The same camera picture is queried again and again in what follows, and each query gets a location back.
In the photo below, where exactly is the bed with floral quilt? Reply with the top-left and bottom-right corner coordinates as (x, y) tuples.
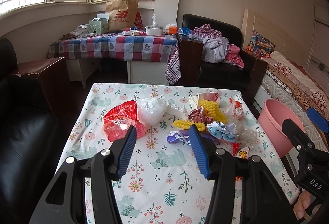
(254, 51), (328, 151)

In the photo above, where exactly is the clear plastic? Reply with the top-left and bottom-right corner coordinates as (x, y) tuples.
(227, 116), (257, 148)

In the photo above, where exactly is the brown paper shopping bag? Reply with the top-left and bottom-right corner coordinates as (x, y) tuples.
(105, 0), (138, 32)

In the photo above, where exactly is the blue white floral wrapper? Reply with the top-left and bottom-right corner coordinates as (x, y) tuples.
(206, 121), (237, 142)

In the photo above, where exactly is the dark wood side cabinet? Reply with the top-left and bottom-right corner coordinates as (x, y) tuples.
(14, 57), (70, 113)

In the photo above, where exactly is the orange tissue box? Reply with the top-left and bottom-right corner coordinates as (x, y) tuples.
(163, 22), (178, 35)

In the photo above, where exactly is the orange white plastic bag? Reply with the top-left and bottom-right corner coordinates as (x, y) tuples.
(224, 97), (244, 119)

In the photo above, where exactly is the pile of clothes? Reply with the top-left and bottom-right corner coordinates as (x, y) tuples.
(189, 23), (244, 68)

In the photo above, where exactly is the colourful comic pillow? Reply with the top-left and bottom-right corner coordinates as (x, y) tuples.
(246, 30), (276, 59)

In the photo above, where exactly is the person's right hand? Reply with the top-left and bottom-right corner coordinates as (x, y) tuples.
(293, 190), (313, 220)

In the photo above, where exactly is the pink sliding wardrobe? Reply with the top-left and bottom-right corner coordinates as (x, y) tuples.
(306, 5), (328, 89)

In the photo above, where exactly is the red snack wrapper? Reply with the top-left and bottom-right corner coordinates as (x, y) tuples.
(232, 143), (250, 159)

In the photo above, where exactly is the dark red wrapper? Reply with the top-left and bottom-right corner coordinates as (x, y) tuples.
(187, 107), (214, 125)

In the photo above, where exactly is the beige wooden headboard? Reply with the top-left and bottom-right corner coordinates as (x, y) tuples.
(241, 9), (304, 65)

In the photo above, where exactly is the yellow foam net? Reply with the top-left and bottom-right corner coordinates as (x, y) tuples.
(173, 120), (206, 131)
(198, 99), (227, 124)

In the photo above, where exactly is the red plastic bag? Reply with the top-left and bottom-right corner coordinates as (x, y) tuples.
(103, 100), (146, 142)

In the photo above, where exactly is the black leather armchair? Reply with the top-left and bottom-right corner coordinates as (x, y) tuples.
(177, 14), (267, 100)

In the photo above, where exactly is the white round container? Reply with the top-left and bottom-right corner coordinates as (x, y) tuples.
(146, 26), (163, 36)

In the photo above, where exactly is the pink plastic basin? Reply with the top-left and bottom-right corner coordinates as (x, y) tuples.
(258, 99), (305, 158)

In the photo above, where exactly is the floral bear tablecloth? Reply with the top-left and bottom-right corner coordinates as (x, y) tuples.
(54, 82), (301, 224)

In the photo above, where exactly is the pink white patterned bag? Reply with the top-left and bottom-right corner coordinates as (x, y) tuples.
(189, 91), (221, 109)

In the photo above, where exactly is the black sofa left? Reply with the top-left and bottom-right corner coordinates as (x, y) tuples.
(0, 37), (85, 224)

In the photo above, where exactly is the green house-shaped box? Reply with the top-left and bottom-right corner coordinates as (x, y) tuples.
(89, 18), (108, 35)

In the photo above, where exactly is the plaid tablecloth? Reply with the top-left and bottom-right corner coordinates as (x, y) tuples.
(48, 34), (179, 87)

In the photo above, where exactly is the purple plastic wrapper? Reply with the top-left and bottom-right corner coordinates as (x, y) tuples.
(166, 130), (216, 145)

